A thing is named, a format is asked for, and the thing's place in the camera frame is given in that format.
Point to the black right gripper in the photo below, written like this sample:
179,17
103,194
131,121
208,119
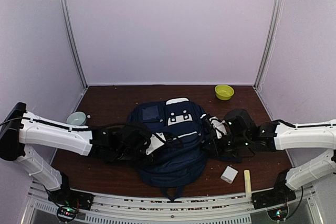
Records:
215,150

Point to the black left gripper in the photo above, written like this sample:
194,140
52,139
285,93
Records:
147,160

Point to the navy blue student backpack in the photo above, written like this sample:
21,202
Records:
174,168

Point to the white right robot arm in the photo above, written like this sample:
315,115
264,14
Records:
279,135

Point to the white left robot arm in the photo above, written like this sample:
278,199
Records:
22,129

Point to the lime green plastic bowl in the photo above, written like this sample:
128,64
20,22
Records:
224,92

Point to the white charger box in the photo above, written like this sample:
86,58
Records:
229,174

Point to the pale yellow highlighter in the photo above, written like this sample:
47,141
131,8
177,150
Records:
247,180

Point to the pale green ceramic bowl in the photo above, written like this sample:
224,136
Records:
77,118

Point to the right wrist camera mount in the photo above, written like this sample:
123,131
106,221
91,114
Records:
218,126

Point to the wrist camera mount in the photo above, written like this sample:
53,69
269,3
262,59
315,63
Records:
218,126
156,141

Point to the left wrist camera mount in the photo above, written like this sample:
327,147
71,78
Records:
156,141

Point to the right aluminium corner post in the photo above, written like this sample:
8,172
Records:
269,44

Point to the aluminium corner post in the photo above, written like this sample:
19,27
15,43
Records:
72,43
269,44

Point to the left aluminium corner post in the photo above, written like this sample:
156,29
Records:
72,43

